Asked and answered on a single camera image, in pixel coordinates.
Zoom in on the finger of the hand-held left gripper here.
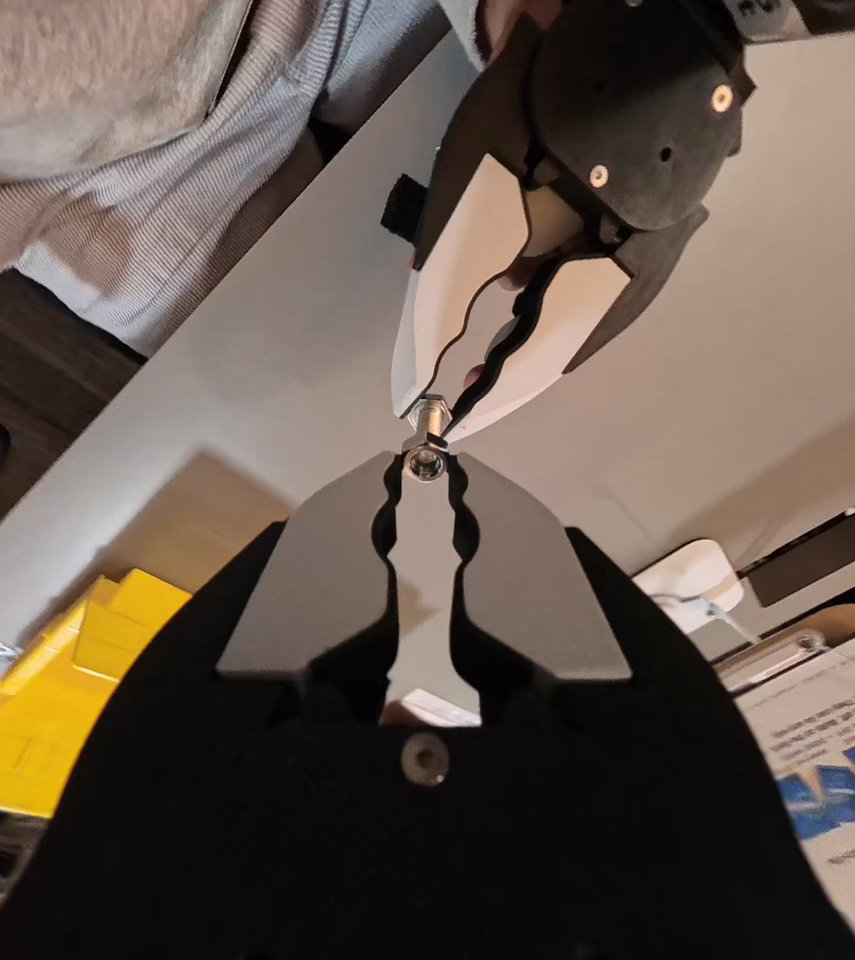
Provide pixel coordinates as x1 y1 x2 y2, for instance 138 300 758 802
391 153 534 420
448 253 633 444

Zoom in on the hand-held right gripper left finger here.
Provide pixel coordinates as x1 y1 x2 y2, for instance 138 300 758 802
214 450 405 684

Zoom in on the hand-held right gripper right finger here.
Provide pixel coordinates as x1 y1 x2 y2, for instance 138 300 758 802
444 450 635 687

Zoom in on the silver metal bolt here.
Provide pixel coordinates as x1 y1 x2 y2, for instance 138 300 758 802
403 394 453 438

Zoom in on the silver hex nut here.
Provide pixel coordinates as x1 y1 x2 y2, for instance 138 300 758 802
400 442 450 486

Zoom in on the person's left hand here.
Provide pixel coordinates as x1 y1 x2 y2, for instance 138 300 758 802
474 0 549 65

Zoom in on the tan flat sheet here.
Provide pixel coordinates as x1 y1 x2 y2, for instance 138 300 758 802
91 447 295 605

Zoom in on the white stand base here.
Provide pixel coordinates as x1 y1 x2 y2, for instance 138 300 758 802
632 537 745 637

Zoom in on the yellow plastic box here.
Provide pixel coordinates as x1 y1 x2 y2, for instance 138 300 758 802
0 567 197 820

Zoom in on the person's striped ribbed shirt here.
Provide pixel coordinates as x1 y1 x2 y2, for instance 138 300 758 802
0 0 445 357

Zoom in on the black monitor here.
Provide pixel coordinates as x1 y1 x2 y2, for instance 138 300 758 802
738 474 855 610

